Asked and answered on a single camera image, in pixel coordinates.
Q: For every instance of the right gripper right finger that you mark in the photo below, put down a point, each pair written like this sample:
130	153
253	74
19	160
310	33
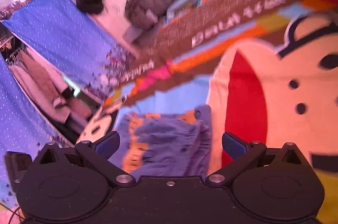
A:
244	155

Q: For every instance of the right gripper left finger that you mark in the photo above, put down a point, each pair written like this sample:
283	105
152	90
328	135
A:
96	156

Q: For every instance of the blue patterned pajama pants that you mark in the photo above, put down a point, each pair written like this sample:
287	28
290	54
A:
157	144

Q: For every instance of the blue wardrobe curtain left panel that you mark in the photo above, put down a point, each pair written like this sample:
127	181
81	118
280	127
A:
23	128

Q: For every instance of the hanging pink brown clothes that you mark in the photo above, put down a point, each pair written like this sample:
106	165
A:
47	89

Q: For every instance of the colourful cartoon bed sheet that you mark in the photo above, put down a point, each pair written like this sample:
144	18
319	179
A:
268	71

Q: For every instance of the blue bicycle wardrobe curtain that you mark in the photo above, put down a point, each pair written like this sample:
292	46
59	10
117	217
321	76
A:
70	41

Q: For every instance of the brown quilted jacket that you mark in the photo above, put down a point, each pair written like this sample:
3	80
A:
144	14

